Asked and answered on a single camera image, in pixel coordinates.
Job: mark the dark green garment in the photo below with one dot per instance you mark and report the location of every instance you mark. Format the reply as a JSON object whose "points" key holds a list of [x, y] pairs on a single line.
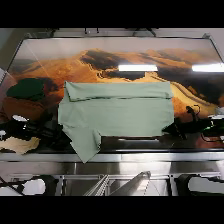
{"points": [[26, 88]]}

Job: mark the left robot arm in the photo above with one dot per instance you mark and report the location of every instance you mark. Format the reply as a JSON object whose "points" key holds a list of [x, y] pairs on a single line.
{"points": [[50, 133]]}

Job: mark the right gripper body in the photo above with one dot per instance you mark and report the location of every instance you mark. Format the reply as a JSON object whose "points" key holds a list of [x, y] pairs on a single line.
{"points": [[178, 129]]}

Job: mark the brown garment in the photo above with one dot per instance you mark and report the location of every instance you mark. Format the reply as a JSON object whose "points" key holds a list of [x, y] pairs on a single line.
{"points": [[23, 107]]}

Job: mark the beige garment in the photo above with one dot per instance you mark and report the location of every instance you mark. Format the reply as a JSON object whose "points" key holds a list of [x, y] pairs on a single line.
{"points": [[18, 145]]}

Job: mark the pale green shirt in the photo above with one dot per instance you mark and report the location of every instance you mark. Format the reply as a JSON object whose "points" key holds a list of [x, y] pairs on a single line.
{"points": [[116, 113]]}

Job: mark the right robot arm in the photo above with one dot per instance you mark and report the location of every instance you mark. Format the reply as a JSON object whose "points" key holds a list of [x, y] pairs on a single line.
{"points": [[203, 125]]}

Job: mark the silver frame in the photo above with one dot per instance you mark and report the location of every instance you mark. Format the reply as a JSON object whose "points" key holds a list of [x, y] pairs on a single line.
{"points": [[110, 168]]}

